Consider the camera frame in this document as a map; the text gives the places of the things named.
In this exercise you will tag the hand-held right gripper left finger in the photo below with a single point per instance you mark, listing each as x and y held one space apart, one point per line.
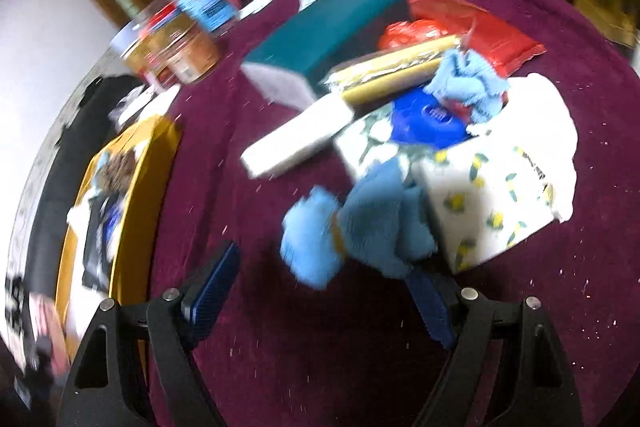
212 287

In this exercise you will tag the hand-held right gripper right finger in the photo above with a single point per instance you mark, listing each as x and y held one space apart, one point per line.
430 307

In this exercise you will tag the lemon print tissue pack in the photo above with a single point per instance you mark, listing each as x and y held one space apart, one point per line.
490 207

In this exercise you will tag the black packet orange crab print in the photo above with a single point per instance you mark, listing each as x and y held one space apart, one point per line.
97 257

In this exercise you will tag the yellow box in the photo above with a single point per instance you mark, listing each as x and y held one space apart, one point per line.
150 167

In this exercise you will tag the speckled knit cap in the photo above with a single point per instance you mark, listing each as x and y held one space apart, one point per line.
120 169

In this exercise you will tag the blue tissue pack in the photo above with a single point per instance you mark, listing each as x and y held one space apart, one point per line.
430 117

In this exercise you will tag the red plastic net bag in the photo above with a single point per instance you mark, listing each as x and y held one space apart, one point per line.
462 112

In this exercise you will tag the light blue cloth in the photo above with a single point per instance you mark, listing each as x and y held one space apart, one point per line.
470 79

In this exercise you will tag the gold foil packet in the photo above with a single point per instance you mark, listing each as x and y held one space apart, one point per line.
390 67

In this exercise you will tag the white long packet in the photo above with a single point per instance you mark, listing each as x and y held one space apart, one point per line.
290 142

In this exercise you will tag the white plate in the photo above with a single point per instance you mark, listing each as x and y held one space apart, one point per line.
162 102

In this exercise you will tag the black leather sofa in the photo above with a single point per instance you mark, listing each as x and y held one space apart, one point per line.
65 157

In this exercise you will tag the clear jar orange label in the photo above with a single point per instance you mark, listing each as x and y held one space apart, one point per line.
190 57

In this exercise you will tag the gold red drink carton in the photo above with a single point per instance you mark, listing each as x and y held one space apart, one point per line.
140 62

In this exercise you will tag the pale blue lid tub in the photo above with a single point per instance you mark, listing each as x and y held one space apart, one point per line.
127 39

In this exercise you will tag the teal box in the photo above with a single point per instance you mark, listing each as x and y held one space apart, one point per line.
325 42

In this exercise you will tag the red flat packet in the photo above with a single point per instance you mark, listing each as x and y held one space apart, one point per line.
500 37

